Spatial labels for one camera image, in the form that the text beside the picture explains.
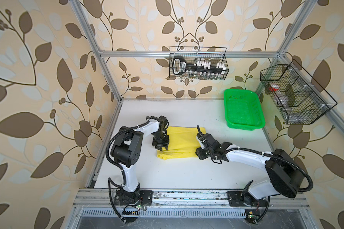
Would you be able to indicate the red capped bottle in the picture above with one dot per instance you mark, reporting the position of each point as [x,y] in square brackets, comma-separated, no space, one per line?
[274,88]

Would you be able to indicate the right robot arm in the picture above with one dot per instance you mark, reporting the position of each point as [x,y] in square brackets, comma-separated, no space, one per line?
[283,176]

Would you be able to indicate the black wire basket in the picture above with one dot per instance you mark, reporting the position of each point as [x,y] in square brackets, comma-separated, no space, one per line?
[303,99]
[212,54]

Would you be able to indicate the yellow trousers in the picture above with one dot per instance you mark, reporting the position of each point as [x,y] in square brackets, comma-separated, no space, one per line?
[183,143]

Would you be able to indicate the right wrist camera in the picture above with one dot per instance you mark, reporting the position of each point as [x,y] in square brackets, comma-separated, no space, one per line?
[201,141]

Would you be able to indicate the black tool with white pegs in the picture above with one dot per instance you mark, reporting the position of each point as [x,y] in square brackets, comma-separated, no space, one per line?
[180,66]

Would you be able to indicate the black wire basket right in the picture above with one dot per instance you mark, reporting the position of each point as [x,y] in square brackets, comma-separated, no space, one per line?
[303,99]

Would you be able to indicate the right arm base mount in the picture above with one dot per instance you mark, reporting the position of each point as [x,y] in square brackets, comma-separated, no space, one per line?
[238,199]

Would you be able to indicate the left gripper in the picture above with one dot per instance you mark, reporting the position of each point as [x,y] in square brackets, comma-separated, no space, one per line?
[165,144]

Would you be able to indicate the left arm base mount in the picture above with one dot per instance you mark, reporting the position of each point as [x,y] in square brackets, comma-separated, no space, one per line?
[138,197]

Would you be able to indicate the green plastic basket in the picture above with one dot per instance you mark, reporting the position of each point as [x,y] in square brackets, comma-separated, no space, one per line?
[243,110]

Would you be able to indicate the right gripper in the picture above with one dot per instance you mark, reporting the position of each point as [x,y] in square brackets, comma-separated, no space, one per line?
[198,151]

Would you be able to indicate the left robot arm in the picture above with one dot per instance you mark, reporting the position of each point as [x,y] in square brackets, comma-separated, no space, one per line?
[123,151]

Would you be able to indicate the black wire basket centre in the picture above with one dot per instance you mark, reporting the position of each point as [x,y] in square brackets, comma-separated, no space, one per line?
[212,54]

